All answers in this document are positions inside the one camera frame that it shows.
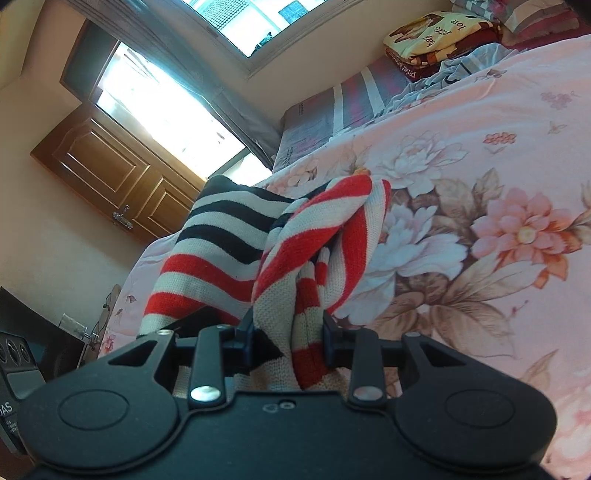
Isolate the sliding glass window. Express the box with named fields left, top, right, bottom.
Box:
left=179, top=0, right=334, bottom=62

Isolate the brown wooden door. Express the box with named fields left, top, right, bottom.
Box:
left=30, top=102, right=208, bottom=246

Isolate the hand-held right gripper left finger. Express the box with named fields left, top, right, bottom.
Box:
left=107, top=308, right=256, bottom=402

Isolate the dark furniture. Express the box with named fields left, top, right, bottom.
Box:
left=34, top=316, right=99, bottom=385

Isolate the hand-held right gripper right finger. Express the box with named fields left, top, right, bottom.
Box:
left=322, top=310, right=465, bottom=408

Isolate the striped mattress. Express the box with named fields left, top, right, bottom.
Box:
left=271, top=58, right=413, bottom=175

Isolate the metal door handle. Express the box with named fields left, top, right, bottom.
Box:
left=112, top=206, right=136, bottom=230

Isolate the light blue cloth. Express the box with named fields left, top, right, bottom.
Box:
left=382, top=44, right=517, bottom=112

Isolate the pink floral quilt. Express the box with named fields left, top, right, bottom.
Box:
left=96, top=33, right=591, bottom=480

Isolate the long grey curtain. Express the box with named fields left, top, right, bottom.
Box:
left=82, top=0, right=288, bottom=171

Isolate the folded printed blanket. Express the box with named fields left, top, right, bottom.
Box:
left=382, top=10, right=508, bottom=83

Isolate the red black white striped sweater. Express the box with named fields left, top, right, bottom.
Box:
left=137, top=174, right=393, bottom=403

